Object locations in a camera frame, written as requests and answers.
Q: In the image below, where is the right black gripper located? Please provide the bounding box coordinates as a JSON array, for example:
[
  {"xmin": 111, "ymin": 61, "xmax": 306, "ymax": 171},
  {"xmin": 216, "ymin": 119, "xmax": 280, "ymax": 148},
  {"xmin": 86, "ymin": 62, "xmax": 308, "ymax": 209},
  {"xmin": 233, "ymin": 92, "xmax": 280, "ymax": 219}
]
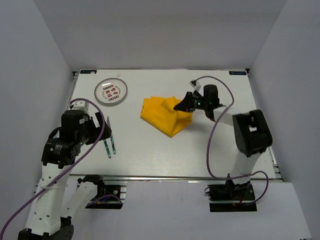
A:
[{"xmin": 173, "ymin": 92, "xmax": 208, "ymax": 113}]

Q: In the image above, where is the yellow pikachu cloth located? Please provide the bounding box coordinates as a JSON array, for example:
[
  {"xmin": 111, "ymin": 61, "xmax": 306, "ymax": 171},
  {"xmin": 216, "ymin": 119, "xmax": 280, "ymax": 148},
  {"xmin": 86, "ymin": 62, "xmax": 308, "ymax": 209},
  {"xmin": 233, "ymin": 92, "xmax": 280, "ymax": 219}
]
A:
[{"xmin": 140, "ymin": 96, "xmax": 193, "ymax": 138}]

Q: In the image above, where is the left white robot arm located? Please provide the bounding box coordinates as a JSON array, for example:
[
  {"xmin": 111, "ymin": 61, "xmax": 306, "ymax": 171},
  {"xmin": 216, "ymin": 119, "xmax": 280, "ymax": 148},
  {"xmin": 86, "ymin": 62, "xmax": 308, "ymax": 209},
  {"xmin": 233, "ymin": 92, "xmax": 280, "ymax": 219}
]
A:
[{"xmin": 17, "ymin": 98, "xmax": 112, "ymax": 240}]

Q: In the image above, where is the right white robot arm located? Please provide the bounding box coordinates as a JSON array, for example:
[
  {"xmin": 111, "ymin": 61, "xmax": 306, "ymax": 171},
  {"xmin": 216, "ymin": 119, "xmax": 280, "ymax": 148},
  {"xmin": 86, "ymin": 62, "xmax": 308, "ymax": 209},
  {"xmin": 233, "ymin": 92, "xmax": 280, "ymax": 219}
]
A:
[{"xmin": 173, "ymin": 80, "xmax": 273, "ymax": 200}]

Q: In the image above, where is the round patterned plate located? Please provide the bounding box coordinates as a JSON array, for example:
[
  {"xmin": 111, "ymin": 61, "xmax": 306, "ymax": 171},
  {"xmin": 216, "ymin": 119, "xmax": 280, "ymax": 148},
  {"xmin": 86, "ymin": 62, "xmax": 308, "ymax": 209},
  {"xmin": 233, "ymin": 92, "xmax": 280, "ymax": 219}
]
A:
[{"xmin": 94, "ymin": 77, "xmax": 128, "ymax": 107}]

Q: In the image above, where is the right blue table label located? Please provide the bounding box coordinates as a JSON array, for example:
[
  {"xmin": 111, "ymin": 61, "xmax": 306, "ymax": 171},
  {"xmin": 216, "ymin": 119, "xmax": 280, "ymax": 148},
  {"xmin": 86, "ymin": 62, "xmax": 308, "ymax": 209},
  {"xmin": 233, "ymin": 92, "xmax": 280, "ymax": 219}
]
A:
[{"xmin": 229, "ymin": 71, "xmax": 247, "ymax": 76}]

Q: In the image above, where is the blue table label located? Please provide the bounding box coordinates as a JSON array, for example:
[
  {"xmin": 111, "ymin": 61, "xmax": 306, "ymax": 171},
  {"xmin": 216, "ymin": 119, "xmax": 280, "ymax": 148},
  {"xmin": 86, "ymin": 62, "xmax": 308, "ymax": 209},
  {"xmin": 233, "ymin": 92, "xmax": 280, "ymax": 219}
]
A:
[
  {"xmin": 79, "ymin": 69, "xmax": 97, "ymax": 75},
  {"xmin": 229, "ymin": 71, "xmax": 247, "ymax": 76}
]

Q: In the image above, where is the left blue table label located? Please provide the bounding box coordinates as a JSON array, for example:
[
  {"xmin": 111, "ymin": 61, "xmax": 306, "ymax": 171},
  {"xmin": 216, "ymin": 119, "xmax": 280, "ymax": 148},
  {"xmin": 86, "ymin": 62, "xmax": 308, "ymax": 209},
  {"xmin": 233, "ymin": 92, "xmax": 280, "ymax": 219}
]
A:
[{"xmin": 79, "ymin": 69, "xmax": 97, "ymax": 75}]

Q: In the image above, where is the knife with teal handle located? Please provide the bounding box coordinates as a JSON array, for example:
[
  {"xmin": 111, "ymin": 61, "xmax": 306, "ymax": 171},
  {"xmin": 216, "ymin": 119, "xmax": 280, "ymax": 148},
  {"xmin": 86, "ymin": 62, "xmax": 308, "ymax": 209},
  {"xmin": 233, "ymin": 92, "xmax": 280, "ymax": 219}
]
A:
[{"xmin": 106, "ymin": 116, "xmax": 117, "ymax": 155}]

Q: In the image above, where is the fork with teal handle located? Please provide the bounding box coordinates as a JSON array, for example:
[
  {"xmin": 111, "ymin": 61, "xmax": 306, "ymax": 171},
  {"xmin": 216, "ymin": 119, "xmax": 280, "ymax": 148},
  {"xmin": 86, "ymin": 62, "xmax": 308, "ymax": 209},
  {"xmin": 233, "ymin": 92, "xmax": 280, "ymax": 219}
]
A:
[{"xmin": 103, "ymin": 139, "xmax": 112, "ymax": 159}]

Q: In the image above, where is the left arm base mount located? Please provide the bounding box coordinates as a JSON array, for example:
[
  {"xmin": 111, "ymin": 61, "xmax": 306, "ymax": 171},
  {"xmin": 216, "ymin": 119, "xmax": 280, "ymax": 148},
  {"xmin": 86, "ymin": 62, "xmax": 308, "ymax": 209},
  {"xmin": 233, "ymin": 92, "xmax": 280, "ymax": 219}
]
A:
[{"xmin": 77, "ymin": 174, "xmax": 127, "ymax": 210}]

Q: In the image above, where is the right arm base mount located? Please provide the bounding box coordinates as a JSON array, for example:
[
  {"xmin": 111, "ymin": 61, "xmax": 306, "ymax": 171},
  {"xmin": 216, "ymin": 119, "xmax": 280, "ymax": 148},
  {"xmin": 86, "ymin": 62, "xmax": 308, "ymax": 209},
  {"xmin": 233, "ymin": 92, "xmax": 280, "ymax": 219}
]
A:
[{"xmin": 204, "ymin": 180, "xmax": 257, "ymax": 213}]

